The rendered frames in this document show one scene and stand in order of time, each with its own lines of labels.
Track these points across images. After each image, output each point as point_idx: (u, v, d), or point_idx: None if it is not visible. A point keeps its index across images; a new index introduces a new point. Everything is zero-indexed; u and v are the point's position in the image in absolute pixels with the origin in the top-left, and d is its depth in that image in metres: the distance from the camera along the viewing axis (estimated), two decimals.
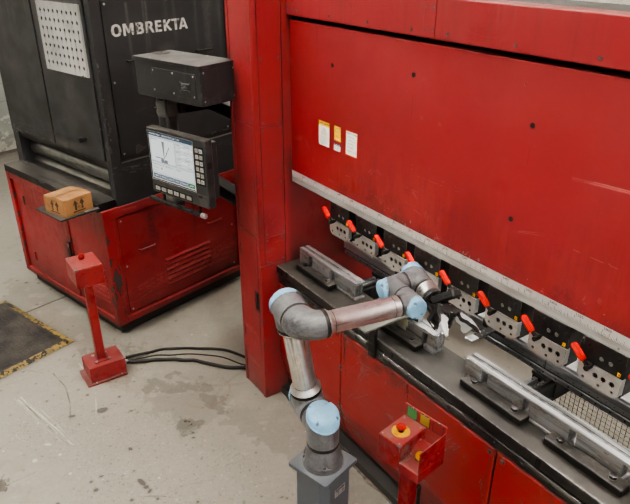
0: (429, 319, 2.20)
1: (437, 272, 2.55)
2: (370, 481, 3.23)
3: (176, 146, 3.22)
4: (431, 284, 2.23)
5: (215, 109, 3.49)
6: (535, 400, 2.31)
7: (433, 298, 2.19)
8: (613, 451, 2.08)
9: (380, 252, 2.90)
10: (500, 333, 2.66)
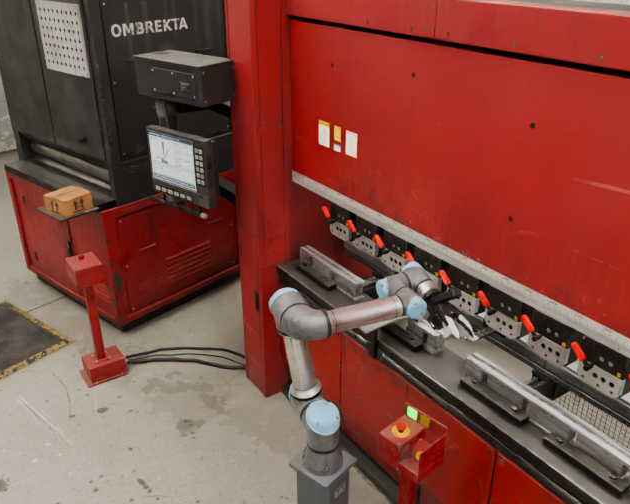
0: (429, 319, 2.20)
1: (437, 272, 2.55)
2: (370, 481, 3.23)
3: (176, 146, 3.22)
4: (431, 284, 2.23)
5: (215, 109, 3.49)
6: (535, 400, 2.31)
7: (433, 298, 2.19)
8: (613, 451, 2.08)
9: (380, 252, 2.90)
10: (500, 333, 2.66)
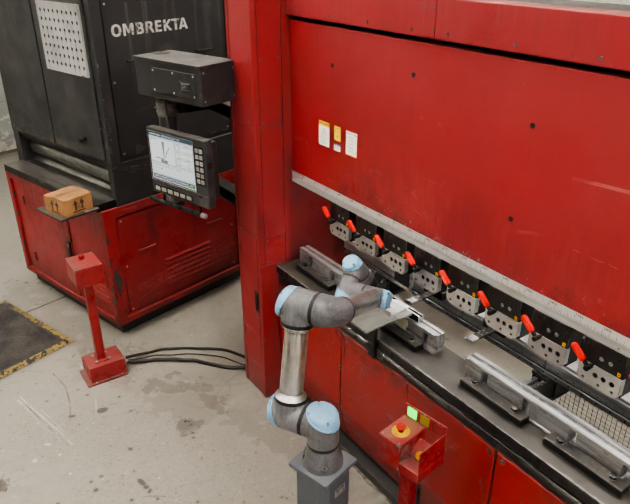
0: None
1: (437, 272, 2.55)
2: (370, 481, 3.23)
3: (176, 146, 3.22)
4: None
5: (215, 109, 3.49)
6: (535, 400, 2.31)
7: None
8: (613, 451, 2.08)
9: (380, 252, 2.90)
10: (500, 333, 2.66)
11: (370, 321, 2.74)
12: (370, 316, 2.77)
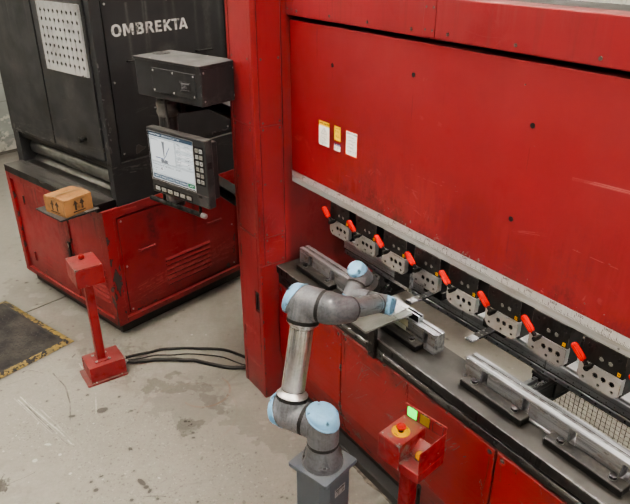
0: None
1: (437, 272, 2.55)
2: (370, 481, 3.23)
3: (176, 146, 3.22)
4: None
5: (215, 109, 3.49)
6: (535, 400, 2.31)
7: None
8: (613, 451, 2.08)
9: (380, 252, 2.90)
10: (500, 333, 2.66)
11: (370, 321, 2.74)
12: (370, 316, 2.77)
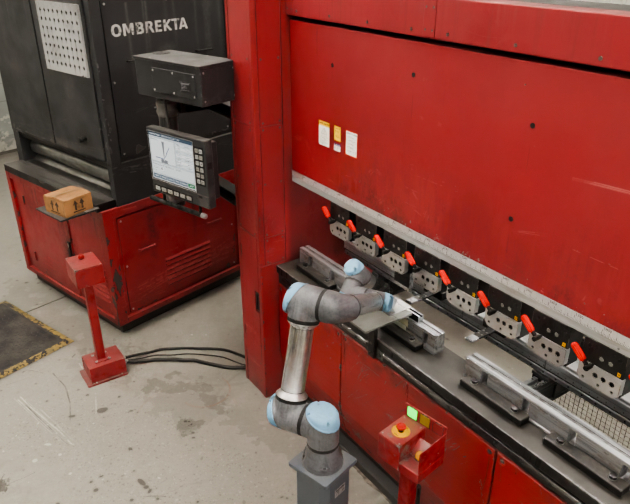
0: None
1: (437, 272, 2.55)
2: (370, 481, 3.23)
3: (176, 146, 3.22)
4: None
5: (215, 109, 3.49)
6: (535, 400, 2.31)
7: None
8: (613, 451, 2.08)
9: (380, 252, 2.90)
10: (500, 333, 2.66)
11: (370, 321, 2.74)
12: (370, 316, 2.77)
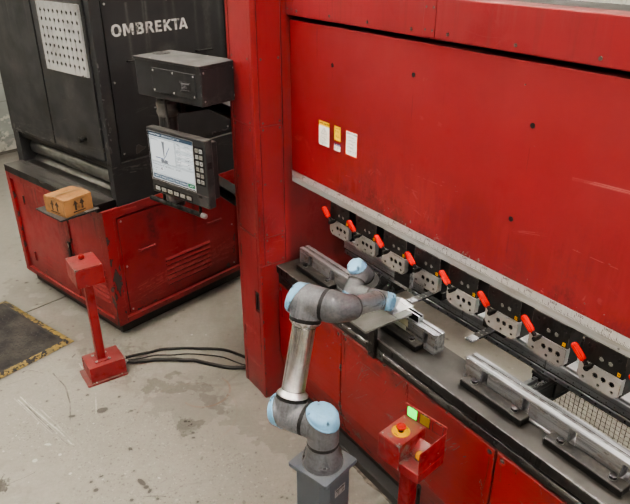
0: None
1: (437, 272, 2.55)
2: (370, 481, 3.23)
3: (176, 146, 3.22)
4: None
5: (215, 109, 3.49)
6: (535, 400, 2.31)
7: None
8: (613, 451, 2.08)
9: (380, 252, 2.90)
10: (500, 333, 2.66)
11: (370, 321, 2.74)
12: (370, 316, 2.77)
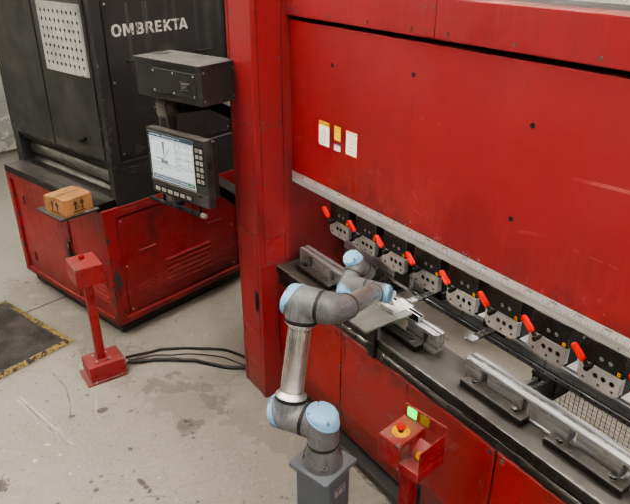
0: None
1: (437, 272, 2.55)
2: (370, 481, 3.23)
3: (176, 146, 3.22)
4: None
5: (215, 109, 3.49)
6: (535, 400, 2.31)
7: None
8: (613, 451, 2.08)
9: (380, 252, 2.90)
10: (500, 333, 2.66)
11: (370, 321, 2.74)
12: (370, 316, 2.77)
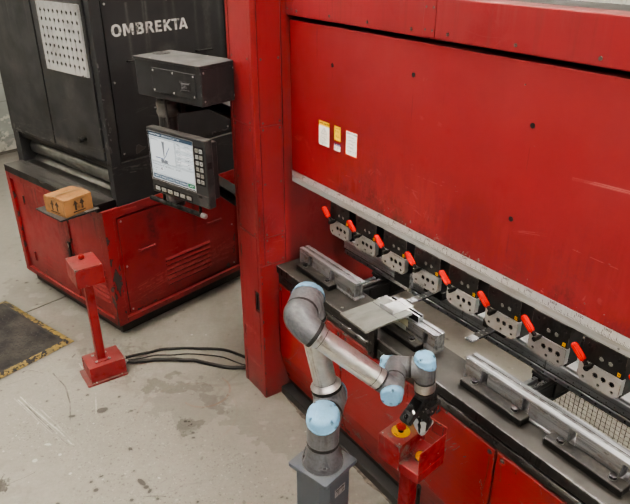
0: None
1: (437, 272, 2.55)
2: (370, 481, 3.23)
3: (176, 146, 3.22)
4: (416, 389, 2.23)
5: (215, 109, 3.49)
6: (535, 400, 2.31)
7: (414, 396, 2.28)
8: (613, 451, 2.08)
9: (380, 252, 2.90)
10: (500, 333, 2.66)
11: (370, 321, 2.74)
12: (370, 316, 2.77)
